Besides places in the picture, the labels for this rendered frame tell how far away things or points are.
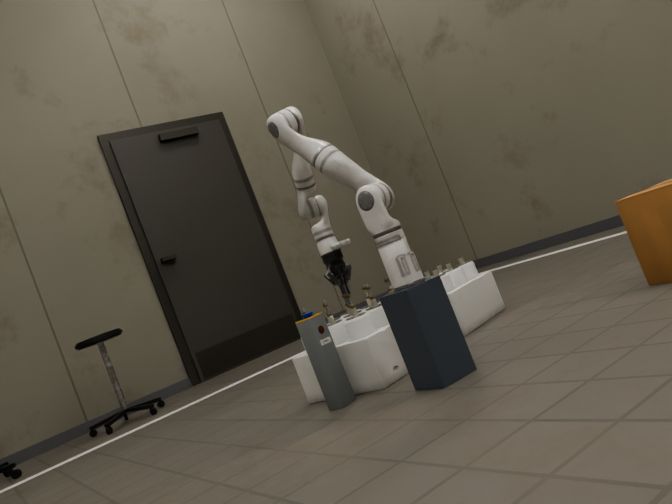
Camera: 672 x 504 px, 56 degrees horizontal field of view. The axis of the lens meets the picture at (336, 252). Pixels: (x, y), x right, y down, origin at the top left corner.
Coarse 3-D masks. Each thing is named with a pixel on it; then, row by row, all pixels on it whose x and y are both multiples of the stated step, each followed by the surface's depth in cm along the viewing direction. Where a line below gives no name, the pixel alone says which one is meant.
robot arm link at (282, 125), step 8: (280, 112) 205; (288, 112) 205; (272, 120) 204; (280, 120) 202; (288, 120) 204; (272, 128) 205; (280, 128) 202; (288, 128) 201; (296, 128) 206; (280, 136) 204; (288, 136) 202; (296, 136) 200; (304, 136) 200; (288, 144) 204; (296, 144) 201; (304, 144) 199; (312, 144) 198; (320, 144) 197; (328, 144) 198; (296, 152) 203; (304, 152) 199; (312, 152) 197; (312, 160) 198
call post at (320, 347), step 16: (320, 320) 210; (304, 336) 210; (320, 336) 208; (320, 352) 207; (336, 352) 211; (320, 368) 209; (336, 368) 209; (320, 384) 210; (336, 384) 207; (336, 400) 207; (352, 400) 210
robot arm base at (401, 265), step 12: (384, 240) 186; (396, 240) 186; (384, 252) 187; (396, 252) 186; (408, 252) 187; (384, 264) 189; (396, 264) 186; (408, 264) 186; (396, 276) 186; (408, 276) 185; (420, 276) 187; (396, 288) 187
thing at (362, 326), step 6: (354, 318) 217; (360, 318) 217; (366, 318) 218; (348, 324) 218; (354, 324) 217; (360, 324) 216; (366, 324) 217; (372, 324) 219; (348, 330) 219; (354, 330) 217; (360, 330) 216; (366, 330) 217; (372, 330) 218; (354, 336) 217; (360, 336) 216; (366, 336) 216
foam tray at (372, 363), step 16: (368, 336) 213; (384, 336) 217; (352, 352) 216; (368, 352) 211; (384, 352) 215; (400, 352) 221; (304, 368) 233; (352, 368) 217; (368, 368) 213; (384, 368) 212; (400, 368) 218; (304, 384) 235; (352, 384) 219; (368, 384) 214; (384, 384) 210; (320, 400) 231
